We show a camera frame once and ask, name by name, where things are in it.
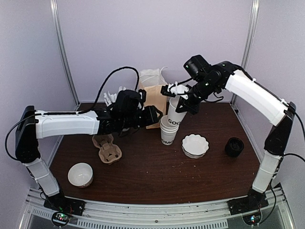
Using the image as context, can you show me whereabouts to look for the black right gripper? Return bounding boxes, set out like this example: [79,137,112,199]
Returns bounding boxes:
[176,78,219,115]

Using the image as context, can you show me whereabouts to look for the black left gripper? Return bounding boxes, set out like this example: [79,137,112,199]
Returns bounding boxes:
[121,106,163,130]

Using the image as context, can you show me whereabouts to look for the white paper coffee cup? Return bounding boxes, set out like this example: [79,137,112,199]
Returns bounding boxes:
[167,96,187,126]

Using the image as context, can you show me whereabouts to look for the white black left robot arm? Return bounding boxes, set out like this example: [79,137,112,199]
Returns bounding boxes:
[15,105,163,212]

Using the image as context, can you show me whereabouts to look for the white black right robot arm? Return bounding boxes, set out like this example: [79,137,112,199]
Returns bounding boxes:
[161,57,295,211]

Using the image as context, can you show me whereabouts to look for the brown paper takeout bag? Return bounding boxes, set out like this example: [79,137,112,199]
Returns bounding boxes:
[139,67,168,115]

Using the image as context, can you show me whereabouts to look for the stack of white paper cups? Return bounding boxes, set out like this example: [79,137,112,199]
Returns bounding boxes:
[160,115,179,146]

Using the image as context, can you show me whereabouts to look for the cardboard cup carrier tray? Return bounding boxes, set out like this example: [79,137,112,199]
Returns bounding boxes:
[92,134,122,165]

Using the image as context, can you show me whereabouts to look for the white scalloped dish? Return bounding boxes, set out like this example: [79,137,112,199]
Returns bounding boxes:
[182,134,209,159]

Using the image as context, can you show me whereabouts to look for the stack of black cup lids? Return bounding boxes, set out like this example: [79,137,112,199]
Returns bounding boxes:
[224,137,244,158]

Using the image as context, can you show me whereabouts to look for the white round bowl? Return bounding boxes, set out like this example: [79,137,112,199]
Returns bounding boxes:
[68,163,93,188]

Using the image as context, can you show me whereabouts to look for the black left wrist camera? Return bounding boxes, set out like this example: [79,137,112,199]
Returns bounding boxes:
[114,89,146,113]

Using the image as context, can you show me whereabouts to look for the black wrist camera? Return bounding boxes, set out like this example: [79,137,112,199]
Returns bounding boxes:
[114,89,146,113]
[183,54,211,82]

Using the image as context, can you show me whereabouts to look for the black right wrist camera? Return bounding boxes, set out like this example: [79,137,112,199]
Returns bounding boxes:
[183,54,211,82]

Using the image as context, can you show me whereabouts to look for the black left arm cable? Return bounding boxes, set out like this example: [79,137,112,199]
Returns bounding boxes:
[92,67,140,110]

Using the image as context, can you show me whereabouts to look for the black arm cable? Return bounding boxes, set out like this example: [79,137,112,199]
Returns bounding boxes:
[281,109,305,167]
[92,67,140,110]

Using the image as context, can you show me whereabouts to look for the aluminium frame post right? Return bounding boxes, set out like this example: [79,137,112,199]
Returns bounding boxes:
[230,0,260,105]

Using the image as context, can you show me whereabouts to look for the aluminium frame post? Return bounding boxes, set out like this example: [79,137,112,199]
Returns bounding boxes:
[230,0,260,105]
[50,0,80,106]

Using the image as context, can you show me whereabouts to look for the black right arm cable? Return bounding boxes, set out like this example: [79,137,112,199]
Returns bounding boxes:
[281,109,305,167]

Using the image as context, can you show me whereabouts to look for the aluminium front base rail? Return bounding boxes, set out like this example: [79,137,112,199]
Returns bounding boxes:
[22,186,290,229]

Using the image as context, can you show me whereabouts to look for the aluminium frame post left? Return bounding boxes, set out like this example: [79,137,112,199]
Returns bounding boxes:
[50,0,80,106]

